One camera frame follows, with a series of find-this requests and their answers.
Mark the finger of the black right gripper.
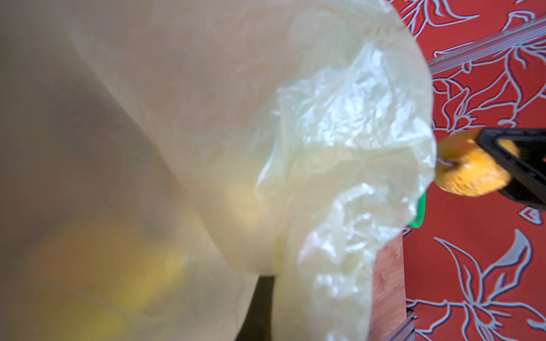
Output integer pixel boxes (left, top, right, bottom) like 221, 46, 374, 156
476, 128, 545, 211

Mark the orange yellow pear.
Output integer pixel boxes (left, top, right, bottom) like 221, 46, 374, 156
435, 129, 512, 197

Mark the yellow plastic bag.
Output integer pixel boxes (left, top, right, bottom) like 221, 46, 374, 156
1, 1, 436, 340

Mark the green plastic basket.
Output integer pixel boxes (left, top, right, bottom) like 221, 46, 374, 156
409, 193, 427, 229

